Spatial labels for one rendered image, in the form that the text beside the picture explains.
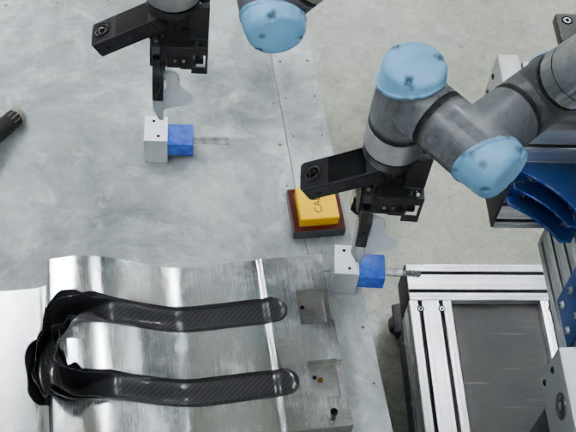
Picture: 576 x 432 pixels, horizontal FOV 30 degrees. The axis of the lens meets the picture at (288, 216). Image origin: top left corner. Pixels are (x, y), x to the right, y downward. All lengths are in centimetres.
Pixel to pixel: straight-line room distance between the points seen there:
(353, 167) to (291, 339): 25
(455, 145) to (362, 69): 178
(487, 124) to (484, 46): 190
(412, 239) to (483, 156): 146
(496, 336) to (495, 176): 114
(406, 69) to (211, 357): 47
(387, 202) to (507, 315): 99
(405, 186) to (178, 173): 45
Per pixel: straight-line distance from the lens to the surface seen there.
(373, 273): 157
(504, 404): 223
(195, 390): 141
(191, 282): 149
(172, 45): 150
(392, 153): 129
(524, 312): 235
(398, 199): 137
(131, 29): 149
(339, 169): 137
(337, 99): 288
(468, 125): 120
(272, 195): 168
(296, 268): 150
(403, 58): 122
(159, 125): 168
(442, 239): 266
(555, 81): 123
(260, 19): 128
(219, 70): 183
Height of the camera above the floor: 215
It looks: 55 degrees down
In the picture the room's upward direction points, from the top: 8 degrees clockwise
